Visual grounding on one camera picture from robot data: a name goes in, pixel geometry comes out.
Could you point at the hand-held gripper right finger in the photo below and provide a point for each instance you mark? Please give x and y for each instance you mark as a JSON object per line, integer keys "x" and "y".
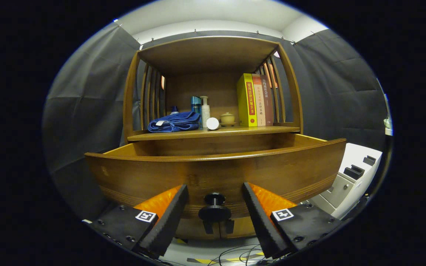
{"x": 263, "y": 225}

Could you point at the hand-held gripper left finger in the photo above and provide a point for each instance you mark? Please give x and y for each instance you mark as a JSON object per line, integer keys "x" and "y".
{"x": 165, "y": 225}

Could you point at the wooden drawer with black knob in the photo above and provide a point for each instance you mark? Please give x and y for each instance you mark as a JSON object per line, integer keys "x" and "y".
{"x": 216, "y": 173}

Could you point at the white cosmetic tube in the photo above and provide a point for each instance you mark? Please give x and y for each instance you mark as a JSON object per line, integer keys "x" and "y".
{"x": 213, "y": 123}

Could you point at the wooden countertop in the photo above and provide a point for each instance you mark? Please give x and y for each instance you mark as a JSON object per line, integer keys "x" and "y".
{"x": 235, "y": 130}

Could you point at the white drawer unit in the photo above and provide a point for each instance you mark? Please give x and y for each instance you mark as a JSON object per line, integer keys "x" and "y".
{"x": 357, "y": 159}

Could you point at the wooden cabinet with slatted shelf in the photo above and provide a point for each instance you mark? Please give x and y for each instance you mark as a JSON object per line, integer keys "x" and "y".
{"x": 205, "y": 51}

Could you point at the yellow black floor tape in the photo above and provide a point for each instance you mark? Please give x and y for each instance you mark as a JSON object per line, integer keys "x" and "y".
{"x": 205, "y": 261}

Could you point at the blue folded towel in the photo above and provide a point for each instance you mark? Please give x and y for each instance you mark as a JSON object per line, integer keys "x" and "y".
{"x": 174, "y": 123}

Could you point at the beige saucer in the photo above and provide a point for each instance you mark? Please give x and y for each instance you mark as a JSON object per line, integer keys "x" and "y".
{"x": 227, "y": 124}

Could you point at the beige lidded teacup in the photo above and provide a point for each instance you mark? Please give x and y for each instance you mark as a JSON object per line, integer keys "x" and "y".
{"x": 227, "y": 118}

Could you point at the small white blue-capped bottle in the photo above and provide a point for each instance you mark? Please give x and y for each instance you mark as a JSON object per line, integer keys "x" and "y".
{"x": 174, "y": 109}

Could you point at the white pump bottle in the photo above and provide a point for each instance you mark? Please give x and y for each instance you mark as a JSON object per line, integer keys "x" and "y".
{"x": 205, "y": 111}

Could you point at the teal blue bottle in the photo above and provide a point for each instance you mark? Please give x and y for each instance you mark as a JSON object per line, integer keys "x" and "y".
{"x": 195, "y": 104}

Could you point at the brown book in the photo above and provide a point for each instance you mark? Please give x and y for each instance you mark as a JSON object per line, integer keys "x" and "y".
{"x": 268, "y": 99}

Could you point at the yellow book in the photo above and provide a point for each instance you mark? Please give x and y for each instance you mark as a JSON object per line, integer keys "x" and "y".
{"x": 244, "y": 99}

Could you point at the white wall fixture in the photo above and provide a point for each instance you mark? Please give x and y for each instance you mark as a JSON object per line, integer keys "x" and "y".
{"x": 388, "y": 127}

